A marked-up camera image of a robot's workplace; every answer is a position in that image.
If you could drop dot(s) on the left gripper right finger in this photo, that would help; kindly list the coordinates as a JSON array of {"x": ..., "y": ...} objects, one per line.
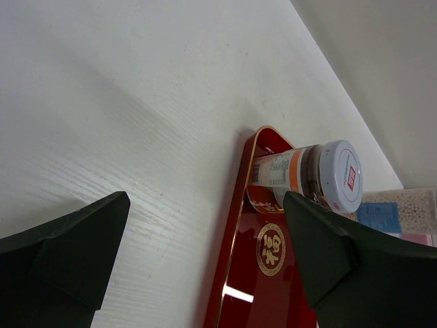
[{"x": 355, "y": 276}]

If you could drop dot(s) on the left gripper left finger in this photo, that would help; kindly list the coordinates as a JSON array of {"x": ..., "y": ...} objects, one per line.
[{"x": 56, "y": 274}]

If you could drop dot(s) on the pink cap seasoning bottle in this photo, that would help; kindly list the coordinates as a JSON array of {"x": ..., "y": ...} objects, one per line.
[{"x": 423, "y": 239}]

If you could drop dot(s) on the orange label spice jar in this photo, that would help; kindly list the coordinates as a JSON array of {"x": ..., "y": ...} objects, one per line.
[{"x": 329, "y": 174}]

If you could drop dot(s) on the red lacquer tray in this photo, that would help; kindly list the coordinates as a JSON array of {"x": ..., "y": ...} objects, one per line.
[{"x": 257, "y": 283}]

